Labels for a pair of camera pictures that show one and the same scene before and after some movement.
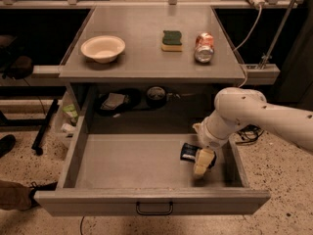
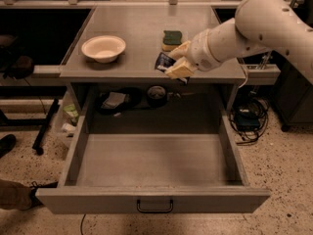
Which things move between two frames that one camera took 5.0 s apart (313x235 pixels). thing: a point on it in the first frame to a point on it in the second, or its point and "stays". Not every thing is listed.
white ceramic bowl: (104, 49) stays
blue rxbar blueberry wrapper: (189, 152) to (164, 62)
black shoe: (40, 187) stays
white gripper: (211, 139) to (201, 53)
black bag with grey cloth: (116, 102) stays
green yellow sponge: (171, 41) stays
